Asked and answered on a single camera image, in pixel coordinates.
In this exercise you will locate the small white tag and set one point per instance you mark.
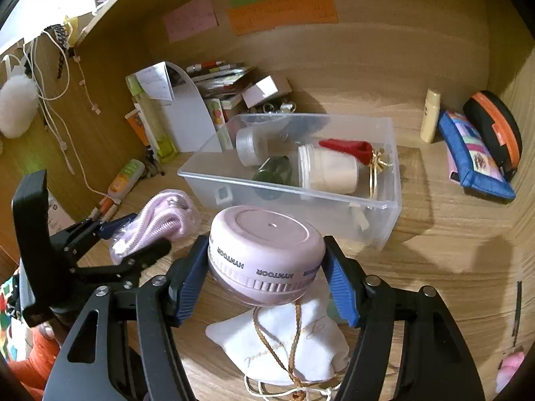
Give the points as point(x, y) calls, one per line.
point(223, 197)

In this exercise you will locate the cream tube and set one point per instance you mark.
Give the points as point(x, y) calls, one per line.
point(430, 117)

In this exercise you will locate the clear plastic box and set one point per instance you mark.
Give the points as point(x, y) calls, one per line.
point(334, 213)

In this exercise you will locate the person's left forearm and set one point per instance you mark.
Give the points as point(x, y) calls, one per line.
point(37, 359)

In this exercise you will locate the small white box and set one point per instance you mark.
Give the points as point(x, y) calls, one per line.
point(265, 90)

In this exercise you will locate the pile of binder clips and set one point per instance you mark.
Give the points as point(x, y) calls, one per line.
point(273, 106)

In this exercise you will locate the blue pencil case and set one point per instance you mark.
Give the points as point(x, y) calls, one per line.
point(472, 154)

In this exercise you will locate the dark green glass bottle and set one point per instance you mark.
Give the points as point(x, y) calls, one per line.
point(273, 171)

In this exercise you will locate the yellow clip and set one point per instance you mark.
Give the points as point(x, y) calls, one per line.
point(71, 29)

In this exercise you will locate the stack of booklets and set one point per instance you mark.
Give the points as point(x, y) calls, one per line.
point(221, 77)

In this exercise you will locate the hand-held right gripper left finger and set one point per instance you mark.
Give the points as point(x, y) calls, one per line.
point(188, 288)

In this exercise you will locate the orange sticky note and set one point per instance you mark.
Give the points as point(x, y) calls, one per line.
point(284, 12)

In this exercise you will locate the colourful printed cloth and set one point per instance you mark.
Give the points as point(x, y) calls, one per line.
point(8, 313)

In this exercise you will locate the white cylindrical container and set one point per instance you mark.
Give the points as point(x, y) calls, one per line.
point(330, 169)

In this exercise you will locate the white file holder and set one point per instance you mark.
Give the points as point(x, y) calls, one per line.
point(188, 121)

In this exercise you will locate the wooden desktop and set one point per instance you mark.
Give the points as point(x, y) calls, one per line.
point(439, 259)

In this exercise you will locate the fruit print box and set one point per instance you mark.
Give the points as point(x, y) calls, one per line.
point(219, 121)

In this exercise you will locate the orange marker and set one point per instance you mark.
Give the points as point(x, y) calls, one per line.
point(106, 209)

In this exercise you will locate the pink round humidifier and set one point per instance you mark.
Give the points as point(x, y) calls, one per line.
point(267, 250)

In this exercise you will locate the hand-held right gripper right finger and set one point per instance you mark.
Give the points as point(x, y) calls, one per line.
point(340, 292)

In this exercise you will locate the small translucent jar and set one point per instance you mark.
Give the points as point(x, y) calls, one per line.
point(250, 146)

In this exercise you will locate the white paper sheet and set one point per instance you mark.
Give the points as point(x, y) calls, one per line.
point(156, 81)

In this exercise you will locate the white printed card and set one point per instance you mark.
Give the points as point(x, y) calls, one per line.
point(58, 213)

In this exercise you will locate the pink sticky note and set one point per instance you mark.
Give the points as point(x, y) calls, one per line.
point(190, 19)

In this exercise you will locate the orange green glue bottle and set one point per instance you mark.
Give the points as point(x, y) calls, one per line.
point(125, 177)

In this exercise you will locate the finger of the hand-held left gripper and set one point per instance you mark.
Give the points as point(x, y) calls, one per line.
point(113, 224)
point(150, 252)

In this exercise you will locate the black orange case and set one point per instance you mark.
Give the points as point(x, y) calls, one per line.
point(493, 129)

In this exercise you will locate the white fluffy pompom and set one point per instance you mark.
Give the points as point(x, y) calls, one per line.
point(16, 106)

